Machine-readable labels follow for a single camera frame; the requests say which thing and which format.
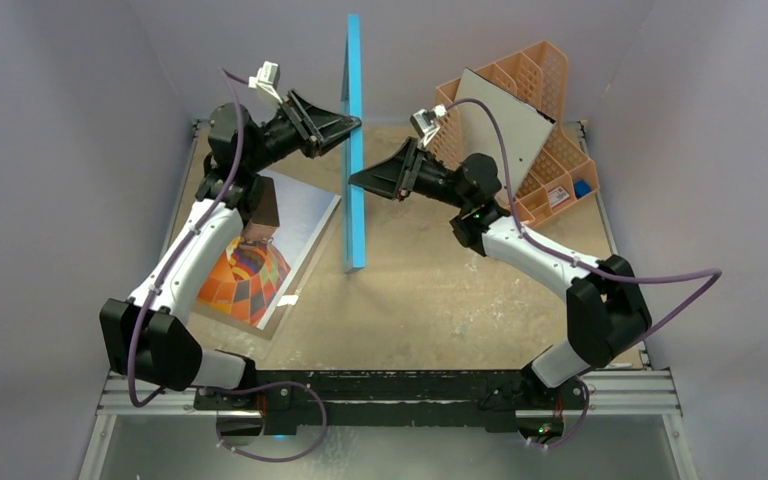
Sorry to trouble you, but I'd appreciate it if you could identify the orange plastic desk organizer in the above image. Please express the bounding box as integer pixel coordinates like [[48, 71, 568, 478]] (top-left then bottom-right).
[[429, 41, 600, 228]]

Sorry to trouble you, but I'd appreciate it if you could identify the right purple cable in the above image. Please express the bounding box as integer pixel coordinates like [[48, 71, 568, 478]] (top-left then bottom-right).
[[433, 97, 723, 452]]

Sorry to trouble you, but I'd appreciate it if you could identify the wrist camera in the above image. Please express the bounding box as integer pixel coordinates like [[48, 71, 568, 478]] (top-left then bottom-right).
[[410, 104, 447, 149], [247, 61, 283, 107]]

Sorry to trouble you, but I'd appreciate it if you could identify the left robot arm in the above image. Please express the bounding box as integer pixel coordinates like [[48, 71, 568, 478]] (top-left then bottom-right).
[[99, 90, 362, 409]]

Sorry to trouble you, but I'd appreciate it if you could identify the blue wooden picture frame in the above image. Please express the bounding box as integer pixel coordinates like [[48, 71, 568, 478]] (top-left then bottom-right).
[[341, 13, 366, 273]]

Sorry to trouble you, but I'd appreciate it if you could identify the brown cardboard backing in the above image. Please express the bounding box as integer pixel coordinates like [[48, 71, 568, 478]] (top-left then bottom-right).
[[187, 311, 274, 361]]

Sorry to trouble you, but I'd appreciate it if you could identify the hot air balloon photo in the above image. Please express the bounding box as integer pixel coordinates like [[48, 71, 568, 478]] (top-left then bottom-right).
[[193, 171, 341, 338]]

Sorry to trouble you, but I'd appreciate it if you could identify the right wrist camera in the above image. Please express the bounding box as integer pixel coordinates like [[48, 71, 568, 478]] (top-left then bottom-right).
[[410, 104, 447, 149]]

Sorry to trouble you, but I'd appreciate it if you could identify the red white card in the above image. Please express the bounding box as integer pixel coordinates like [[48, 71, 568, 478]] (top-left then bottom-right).
[[547, 186, 570, 209]]

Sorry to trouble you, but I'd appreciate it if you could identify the blue item in organizer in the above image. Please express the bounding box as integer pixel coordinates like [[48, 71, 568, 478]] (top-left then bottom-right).
[[573, 179, 593, 199]]

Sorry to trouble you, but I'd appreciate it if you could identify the grey board in organizer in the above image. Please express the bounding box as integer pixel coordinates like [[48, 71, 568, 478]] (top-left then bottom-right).
[[455, 68, 555, 206]]

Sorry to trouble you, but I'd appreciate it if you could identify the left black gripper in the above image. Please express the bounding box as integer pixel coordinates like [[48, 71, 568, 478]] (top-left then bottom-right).
[[245, 90, 360, 174]]

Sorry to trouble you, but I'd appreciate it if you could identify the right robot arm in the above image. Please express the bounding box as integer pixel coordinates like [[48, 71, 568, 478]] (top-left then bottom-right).
[[349, 138, 652, 407]]

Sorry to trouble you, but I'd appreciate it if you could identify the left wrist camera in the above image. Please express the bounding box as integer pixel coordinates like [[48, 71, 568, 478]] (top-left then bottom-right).
[[247, 61, 283, 107]]

